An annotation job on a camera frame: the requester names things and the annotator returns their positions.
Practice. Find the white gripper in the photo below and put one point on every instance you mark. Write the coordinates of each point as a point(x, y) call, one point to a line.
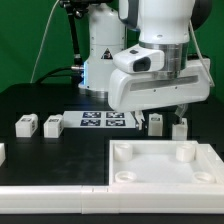
point(136, 92)

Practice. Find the white square tabletop tray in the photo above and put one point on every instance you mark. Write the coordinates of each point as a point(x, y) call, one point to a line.
point(164, 162)

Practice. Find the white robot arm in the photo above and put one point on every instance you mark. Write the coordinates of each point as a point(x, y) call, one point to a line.
point(139, 55)

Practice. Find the white marker plate with tags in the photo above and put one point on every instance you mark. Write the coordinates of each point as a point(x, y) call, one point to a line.
point(98, 119)

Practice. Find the white U-shaped obstacle fence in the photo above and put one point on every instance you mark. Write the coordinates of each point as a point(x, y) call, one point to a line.
point(115, 198)

